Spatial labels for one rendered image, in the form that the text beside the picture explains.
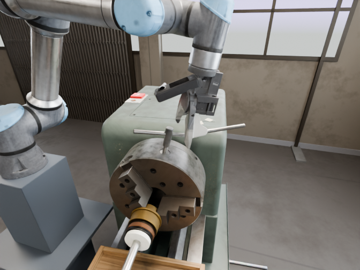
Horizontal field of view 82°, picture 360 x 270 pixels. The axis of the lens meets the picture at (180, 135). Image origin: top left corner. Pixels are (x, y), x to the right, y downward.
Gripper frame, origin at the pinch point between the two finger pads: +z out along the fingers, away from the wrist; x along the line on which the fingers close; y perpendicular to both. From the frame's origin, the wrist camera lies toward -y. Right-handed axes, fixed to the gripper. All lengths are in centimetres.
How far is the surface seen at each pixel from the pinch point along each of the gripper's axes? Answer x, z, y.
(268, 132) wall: 181, 91, 192
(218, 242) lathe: 8, 70, 37
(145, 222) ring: -15.4, 18.7, -9.0
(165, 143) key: -0.9, 2.6, -4.0
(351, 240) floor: 18, 102, 172
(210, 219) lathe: 1.1, 41.3, 21.8
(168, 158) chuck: -3.3, 6.4, -3.0
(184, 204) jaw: -11.0, 17.5, 2.5
